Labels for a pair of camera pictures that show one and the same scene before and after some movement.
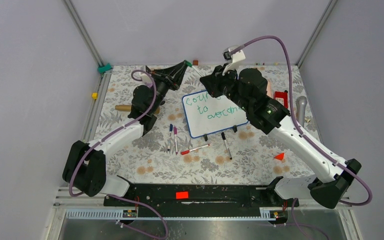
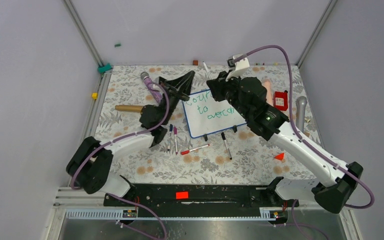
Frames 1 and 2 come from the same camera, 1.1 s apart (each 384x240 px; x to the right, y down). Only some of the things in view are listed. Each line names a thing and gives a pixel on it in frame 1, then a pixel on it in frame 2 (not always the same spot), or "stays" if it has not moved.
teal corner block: (101, 69) stays
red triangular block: (279, 156) stays
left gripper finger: (175, 73) → (183, 83)
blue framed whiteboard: (206, 114) stays
